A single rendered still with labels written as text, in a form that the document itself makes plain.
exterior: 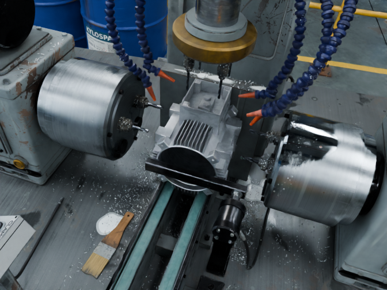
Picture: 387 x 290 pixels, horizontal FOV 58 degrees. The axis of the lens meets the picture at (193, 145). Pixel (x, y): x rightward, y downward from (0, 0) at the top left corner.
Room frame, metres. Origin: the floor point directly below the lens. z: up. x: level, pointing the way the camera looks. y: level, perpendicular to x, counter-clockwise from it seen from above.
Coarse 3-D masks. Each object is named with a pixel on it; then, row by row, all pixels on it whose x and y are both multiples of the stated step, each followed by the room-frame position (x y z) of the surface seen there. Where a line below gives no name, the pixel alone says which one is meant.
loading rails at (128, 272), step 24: (168, 192) 0.56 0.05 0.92; (192, 192) 0.64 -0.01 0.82; (216, 192) 0.64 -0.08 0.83; (144, 216) 0.48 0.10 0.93; (168, 216) 0.54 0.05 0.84; (192, 216) 0.50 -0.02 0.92; (144, 240) 0.42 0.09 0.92; (168, 240) 0.46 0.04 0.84; (192, 240) 0.42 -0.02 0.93; (120, 264) 0.35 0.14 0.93; (144, 264) 0.38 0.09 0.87; (168, 264) 0.36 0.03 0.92; (120, 288) 0.30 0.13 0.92; (168, 288) 0.31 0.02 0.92; (192, 288) 0.35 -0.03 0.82
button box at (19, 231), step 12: (0, 216) 0.37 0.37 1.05; (12, 216) 0.36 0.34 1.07; (12, 228) 0.33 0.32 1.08; (24, 228) 0.34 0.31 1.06; (0, 240) 0.30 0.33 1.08; (12, 240) 0.31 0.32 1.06; (24, 240) 0.32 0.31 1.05; (0, 252) 0.28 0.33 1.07; (12, 252) 0.29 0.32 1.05; (0, 264) 0.27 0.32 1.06; (0, 276) 0.25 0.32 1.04
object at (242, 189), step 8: (152, 160) 0.57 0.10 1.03; (152, 168) 0.56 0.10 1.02; (160, 168) 0.55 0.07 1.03; (168, 168) 0.55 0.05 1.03; (176, 168) 0.55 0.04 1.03; (184, 168) 0.56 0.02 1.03; (168, 176) 0.55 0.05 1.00; (176, 176) 0.54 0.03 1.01; (184, 176) 0.54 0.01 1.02; (192, 176) 0.53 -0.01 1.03; (200, 176) 0.54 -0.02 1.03; (208, 176) 0.54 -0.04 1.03; (216, 176) 0.55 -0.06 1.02; (200, 184) 0.53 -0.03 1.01; (208, 184) 0.52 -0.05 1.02; (216, 184) 0.52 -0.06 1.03; (224, 184) 0.52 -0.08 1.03; (232, 184) 0.52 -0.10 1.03; (240, 184) 0.52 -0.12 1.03; (224, 192) 0.51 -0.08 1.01; (232, 192) 0.51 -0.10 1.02; (240, 192) 0.50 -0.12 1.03
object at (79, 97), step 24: (48, 72) 0.73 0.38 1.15; (72, 72) 0.72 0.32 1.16; (96, 72) 0.72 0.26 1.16; (120, 72) 0.74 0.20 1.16; (48, 96) 0.66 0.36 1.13; (72, 96) 0.66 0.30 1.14; (96, 96) 0.66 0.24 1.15; (120, 96) 0.68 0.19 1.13; (144, 96) 0.82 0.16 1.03; (48, 120) 0.63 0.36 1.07; (72, 120) 0.62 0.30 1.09; (96, 120) 0.61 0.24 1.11; (120, 120) 0.65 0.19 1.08; (72, 144) 0.62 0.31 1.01; (96, 144) 0.60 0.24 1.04; (120, 144) 0.65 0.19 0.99
